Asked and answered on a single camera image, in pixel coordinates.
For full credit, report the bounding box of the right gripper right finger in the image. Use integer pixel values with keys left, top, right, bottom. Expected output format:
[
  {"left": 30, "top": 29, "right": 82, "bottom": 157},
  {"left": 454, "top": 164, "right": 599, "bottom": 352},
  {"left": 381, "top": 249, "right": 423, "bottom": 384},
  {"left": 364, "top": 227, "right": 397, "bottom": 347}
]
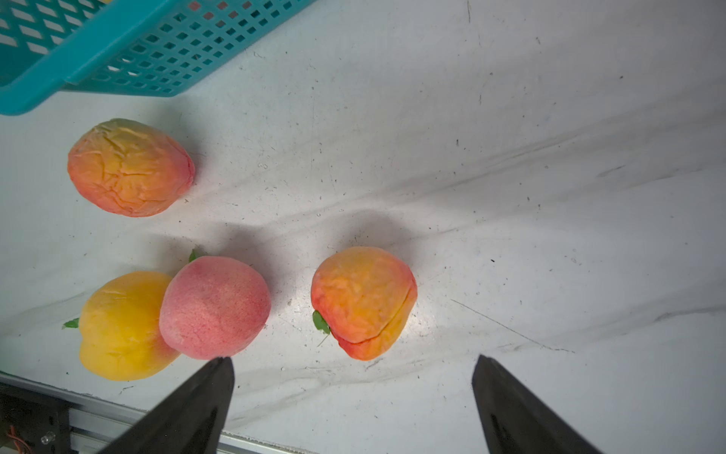
[{"left": 472, "top": 355, "right": 600, "bottom": 454}]

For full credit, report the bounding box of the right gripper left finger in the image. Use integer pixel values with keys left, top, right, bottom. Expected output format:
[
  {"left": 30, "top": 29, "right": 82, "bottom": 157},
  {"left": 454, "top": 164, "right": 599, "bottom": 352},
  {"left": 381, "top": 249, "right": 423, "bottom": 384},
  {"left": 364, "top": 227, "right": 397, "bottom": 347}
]
[{"left": 100, "top": 358, "right": 234, "bottom": 454}]

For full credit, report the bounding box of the yellow peach leaf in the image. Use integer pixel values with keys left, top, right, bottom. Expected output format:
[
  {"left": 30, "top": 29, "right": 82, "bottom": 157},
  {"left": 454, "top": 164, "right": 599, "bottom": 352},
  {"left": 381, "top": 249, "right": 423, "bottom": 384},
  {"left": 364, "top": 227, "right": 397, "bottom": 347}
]
[{"left": 79, "top": 272, "right": 180, "bottom": 381}]

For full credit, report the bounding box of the pink peach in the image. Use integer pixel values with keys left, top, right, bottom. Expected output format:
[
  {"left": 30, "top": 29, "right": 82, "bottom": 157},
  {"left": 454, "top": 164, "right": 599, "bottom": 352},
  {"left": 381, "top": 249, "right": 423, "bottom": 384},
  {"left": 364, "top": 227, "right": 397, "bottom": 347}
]
[{"left": 159, "top": 255, "right": 271, "bottom": 361}]

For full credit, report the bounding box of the orange red peach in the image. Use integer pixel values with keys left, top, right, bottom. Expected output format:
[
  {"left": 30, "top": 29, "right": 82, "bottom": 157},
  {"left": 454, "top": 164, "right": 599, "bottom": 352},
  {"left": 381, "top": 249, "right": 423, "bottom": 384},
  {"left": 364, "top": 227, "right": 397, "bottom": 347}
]
[{"left": 311, "top": 247, "right": 418, "bottom": 361}]

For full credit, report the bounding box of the teal plastic basket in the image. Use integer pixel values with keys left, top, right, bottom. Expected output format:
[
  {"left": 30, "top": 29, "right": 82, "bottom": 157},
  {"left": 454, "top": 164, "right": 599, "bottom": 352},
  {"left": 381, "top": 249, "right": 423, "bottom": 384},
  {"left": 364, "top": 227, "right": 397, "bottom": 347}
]
[{"left": 1, "top": 0, "right": 309, "bottom": 115}]

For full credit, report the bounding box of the aluminium mounting rail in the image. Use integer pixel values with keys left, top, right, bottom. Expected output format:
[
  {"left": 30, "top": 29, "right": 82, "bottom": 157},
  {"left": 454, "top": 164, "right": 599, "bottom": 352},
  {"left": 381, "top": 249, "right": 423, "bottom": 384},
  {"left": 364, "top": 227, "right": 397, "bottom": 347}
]
[{"left": 1, "top": 372, "right": 306, "bottom": 453}]

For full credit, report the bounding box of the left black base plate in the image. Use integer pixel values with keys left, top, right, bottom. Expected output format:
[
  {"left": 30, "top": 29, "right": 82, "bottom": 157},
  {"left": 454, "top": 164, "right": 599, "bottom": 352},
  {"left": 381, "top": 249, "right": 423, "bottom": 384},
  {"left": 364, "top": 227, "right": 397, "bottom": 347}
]
[{"left": 1, "top": 384, "right": 73, "bottom": 453}]

